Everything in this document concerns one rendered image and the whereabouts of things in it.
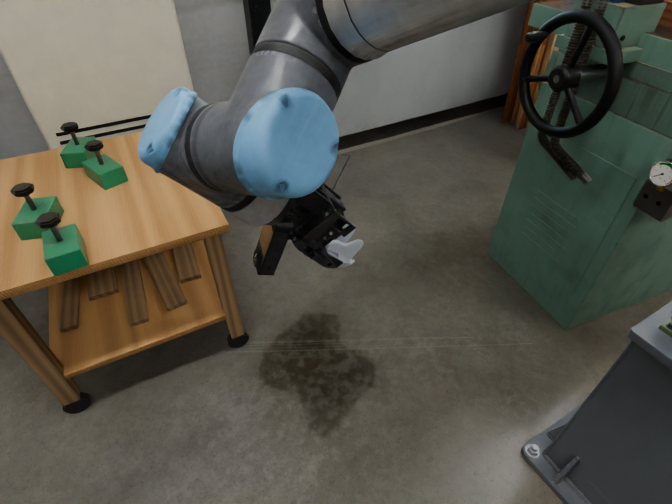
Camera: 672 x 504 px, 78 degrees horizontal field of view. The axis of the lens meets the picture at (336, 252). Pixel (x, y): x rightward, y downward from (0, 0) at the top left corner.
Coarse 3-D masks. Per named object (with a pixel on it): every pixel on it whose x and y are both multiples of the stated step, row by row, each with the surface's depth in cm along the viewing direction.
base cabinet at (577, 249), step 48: (576, 96) 118; (528, 144) 139; (576, 144) 122; (624, 144) 109; (528, 192) 144; (576, 192) 126; (624, 192) 112; (528, 240) 149; (576, 240) 130; (624, 240) 118; (528, 288) 156; (576, 288) 135; (624, 288) 140
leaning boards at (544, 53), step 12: (540, 0) 227; (552, 0) 218; (528, 12) 230; (552, 36) 229; (540, 48) 233; (552, 48) 232; (516, 60) 247; (540, 60) 238; (516, 72) 251; (540, 72) 242; (516, 84) 256; (540, 84) 245; (516, 96) 262; (504, 108) 265; (516, 108) 263; (504, 120) 269; (516, 120) 266; (528, 120) 260
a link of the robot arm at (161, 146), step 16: (176, 96) 41; (192, 96) 41; (160, 112) 43; (176, 112) 39; (192, 112) 40; (144, 128) 44; (160, 128) 40; (176, 128) 39; (144, 144) 42; (160, 144) 40; (176, 144) 40; (144, 160) 42; (160, 160) 41; (176, 160) 41; (176, 176) 43; (192, 176) 41; (208, 192) 46; (224, 208) 49; (240, 208) 49
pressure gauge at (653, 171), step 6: (660, 162) 96; (666, 162) 94; (654, 168) 97; (660, 168) 96; (666, 168) 95; (654, 174) 97; (666, 174) 95; (654, 180) 98; (660, 180) 96; (666, 180) 95; (660, 186) 97; (666, 186) 95
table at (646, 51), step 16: (560, 0) 126; (544, 16) 121; (560, 32) 118; (656, 32) 98; (560, 48) 109; (592, 48) 101; (624, 48) 99; (640, 48) 99; (656, 48) 96; (656, 64) 97
